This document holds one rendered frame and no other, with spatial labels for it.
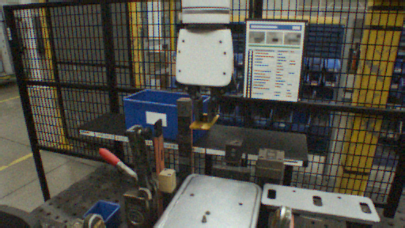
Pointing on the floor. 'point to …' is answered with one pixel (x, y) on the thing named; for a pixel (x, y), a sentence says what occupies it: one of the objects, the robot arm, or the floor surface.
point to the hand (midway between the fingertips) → (205, 108)
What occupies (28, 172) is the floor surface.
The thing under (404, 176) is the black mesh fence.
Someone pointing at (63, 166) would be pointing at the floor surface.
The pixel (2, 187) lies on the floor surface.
